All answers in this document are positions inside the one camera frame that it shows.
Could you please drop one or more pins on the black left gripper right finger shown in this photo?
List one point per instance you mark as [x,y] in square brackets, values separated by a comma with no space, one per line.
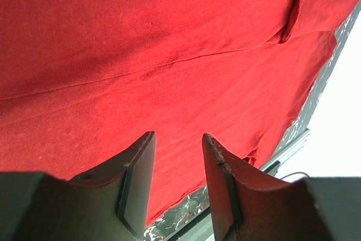
[249,204]

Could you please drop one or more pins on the aluminium frame rail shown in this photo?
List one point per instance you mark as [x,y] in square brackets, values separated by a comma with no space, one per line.
[272,166]

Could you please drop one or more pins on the red t shirt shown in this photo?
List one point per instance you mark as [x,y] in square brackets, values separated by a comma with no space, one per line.
[81,80]

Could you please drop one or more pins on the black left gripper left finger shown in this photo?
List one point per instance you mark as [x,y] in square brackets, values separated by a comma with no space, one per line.
[107,202]

